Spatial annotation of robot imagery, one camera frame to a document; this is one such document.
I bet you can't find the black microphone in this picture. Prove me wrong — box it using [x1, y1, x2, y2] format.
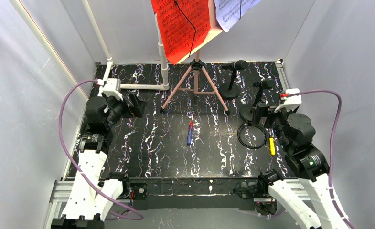
[252, 79, 276, 90]
[221, 60, 249, 71]

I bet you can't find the white PVC pipe frame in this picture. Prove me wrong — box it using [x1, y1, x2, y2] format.
[12, 0, 170, 91]

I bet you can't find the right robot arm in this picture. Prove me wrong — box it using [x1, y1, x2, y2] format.
[233, 103, 353, 229]

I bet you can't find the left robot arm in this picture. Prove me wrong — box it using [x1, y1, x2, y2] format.
[50, 94, 146, 229]

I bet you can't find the blue red screwdriver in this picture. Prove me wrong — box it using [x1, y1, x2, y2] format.
[187, 113, 194, 146]

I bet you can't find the white sheet music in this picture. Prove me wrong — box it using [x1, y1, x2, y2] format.
[214, 0, 261, 32]

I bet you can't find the red sheet music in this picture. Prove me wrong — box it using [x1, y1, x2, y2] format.
[151, 0, 211, 64]

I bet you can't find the coiled black cable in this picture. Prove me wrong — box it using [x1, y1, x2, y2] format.
[236, 121, 268, 150]

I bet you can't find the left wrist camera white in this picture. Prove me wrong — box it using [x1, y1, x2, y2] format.
[97, 78, 123, 101]

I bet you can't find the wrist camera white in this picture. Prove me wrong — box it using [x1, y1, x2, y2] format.
[274, 88, 302, 113]
[97, 78, 123, 101]

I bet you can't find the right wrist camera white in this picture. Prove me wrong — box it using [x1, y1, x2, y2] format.
[274, 88, 302, 113]

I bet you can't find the yellow handled tool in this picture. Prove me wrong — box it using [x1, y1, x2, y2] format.
[269, 137, 276, 156]

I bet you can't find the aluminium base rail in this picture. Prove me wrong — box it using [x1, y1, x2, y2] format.
[44, 178, 344, 229]

